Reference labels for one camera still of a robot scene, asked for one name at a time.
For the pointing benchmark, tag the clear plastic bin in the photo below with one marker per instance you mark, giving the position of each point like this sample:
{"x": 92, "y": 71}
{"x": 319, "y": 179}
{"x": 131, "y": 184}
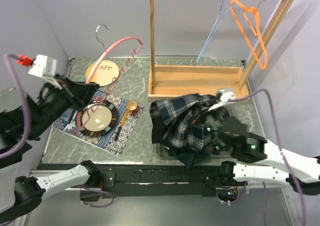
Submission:
{"x": 161, "y": 153}

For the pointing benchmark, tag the pink hanger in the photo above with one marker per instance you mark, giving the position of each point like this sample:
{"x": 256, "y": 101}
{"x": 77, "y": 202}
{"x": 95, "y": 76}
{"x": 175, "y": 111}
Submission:
{"x": 114, "y": 79}

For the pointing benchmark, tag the blue patterned placemat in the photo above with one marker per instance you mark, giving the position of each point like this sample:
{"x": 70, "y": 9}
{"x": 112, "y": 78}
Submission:
{"x": 106, "y": 141}

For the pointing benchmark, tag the green navy plaid skirt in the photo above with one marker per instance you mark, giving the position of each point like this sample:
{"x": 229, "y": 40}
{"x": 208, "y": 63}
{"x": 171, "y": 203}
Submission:
{"x": 189, "y": 159}

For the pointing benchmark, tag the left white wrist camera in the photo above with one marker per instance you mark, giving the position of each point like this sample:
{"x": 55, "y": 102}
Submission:
{"x": 42, "y": 66}

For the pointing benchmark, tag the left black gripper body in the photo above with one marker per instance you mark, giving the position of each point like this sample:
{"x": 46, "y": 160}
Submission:
{"x": 57, "y": 102}

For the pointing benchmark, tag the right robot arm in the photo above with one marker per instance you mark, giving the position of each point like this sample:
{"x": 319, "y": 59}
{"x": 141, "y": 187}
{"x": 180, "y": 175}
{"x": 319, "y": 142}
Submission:
{"x": 257, "y": 159}

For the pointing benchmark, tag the black rimmed plate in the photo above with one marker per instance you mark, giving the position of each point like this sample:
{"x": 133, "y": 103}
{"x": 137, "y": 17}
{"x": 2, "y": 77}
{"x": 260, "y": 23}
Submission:
{"x": 97, "y": 118}

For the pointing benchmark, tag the light blue wire hanger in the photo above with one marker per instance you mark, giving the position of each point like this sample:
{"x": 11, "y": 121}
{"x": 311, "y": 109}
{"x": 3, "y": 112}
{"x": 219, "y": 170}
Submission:
{"x": 220, "y": 17}

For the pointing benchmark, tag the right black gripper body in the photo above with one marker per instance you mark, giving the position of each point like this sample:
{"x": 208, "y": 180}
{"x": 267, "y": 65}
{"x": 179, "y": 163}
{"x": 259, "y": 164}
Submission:
{"x": 209, "y": 118}

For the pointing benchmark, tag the beige round plate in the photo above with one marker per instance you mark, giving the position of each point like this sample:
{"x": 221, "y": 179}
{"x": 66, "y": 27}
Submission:
{"x": 105, "y": 73}

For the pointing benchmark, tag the navy beige plaid skirt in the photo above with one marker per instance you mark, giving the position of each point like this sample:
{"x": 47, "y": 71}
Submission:
{"x": 174, "y": 124}

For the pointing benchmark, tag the copper cup with handle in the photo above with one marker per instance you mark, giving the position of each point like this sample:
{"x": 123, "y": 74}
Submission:
{"x": 131, "y": 106}

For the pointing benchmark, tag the wooden clothes rack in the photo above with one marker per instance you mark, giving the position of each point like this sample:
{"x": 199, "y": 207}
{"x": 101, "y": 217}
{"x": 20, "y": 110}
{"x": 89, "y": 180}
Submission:
{"x": 168, "y": 81}

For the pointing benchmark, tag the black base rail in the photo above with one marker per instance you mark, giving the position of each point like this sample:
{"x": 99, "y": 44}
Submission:
{"x": 148, "y": 180}

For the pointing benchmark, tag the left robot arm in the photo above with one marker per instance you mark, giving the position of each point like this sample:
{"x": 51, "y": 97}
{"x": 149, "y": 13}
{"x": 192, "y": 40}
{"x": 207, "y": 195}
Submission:
{"x": 21, "y": 195}

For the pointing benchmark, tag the dark green pen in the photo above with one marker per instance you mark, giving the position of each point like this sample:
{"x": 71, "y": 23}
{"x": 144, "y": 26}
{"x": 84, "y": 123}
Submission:
{"x": 117, "y": 133}

